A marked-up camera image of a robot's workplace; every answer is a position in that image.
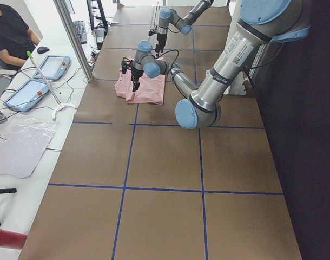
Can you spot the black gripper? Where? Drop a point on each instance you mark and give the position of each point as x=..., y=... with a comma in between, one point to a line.
x=134, y=75
x=161, y=38

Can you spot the pink Snoopy t-shirt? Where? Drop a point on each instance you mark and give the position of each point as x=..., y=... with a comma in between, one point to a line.
x=151, y=90

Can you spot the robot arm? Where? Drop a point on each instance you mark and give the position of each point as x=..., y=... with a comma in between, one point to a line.
x=260, y=22
x=183, y=25

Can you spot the black keyboard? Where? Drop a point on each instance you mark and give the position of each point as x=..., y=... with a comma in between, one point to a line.
x=80, y=31

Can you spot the upper teach pendant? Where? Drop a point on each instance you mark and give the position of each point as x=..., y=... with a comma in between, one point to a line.
x=54, y=66

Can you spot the teach pendant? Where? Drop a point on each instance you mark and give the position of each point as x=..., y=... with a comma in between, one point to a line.
x=54, y=66
x=27, y=96

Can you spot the black computer mouse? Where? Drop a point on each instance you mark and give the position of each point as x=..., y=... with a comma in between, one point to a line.
x=42, y=50

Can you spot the lower teach pendant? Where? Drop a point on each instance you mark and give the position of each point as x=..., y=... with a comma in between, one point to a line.
x=27, y=96

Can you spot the stick with green tip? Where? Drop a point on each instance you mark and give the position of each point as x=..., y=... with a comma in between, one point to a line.
x=60, y=105

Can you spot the person in black shirt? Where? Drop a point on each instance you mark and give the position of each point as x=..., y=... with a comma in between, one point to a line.
x=16, y=38

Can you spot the clear plastic bag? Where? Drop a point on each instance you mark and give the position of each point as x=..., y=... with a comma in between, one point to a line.
x=24, y=146

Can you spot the red fire extinguisher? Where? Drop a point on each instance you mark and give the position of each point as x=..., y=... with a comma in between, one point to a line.
x=12, y=240

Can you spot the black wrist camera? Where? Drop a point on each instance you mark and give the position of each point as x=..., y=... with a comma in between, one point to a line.
x=126, y=64

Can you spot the aluminium frame post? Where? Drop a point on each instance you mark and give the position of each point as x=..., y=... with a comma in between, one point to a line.
x=64, y=14

